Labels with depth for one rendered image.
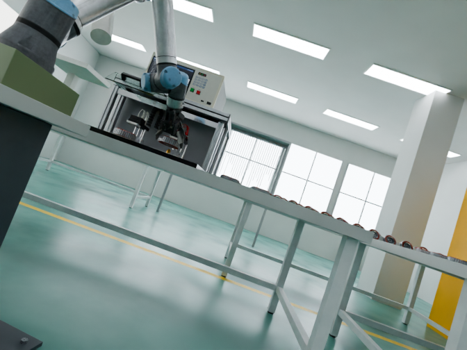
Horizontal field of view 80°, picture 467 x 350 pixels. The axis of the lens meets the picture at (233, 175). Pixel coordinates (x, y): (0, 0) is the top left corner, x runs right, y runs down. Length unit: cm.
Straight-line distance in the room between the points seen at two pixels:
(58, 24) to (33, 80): 18
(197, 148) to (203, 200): 619
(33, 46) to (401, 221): 461
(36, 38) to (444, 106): 516
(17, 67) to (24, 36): 11
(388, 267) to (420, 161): 165
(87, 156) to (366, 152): 789
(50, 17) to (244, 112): 738
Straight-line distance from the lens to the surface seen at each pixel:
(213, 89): 166
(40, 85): 100
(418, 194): 497
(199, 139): 171
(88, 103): 928
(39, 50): 101
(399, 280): 493
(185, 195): 793
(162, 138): 139
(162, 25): 116
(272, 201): 116
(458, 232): 464
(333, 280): 130
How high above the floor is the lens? 68
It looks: 5 degrees up
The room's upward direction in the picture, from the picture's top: 20 degrees clockwise
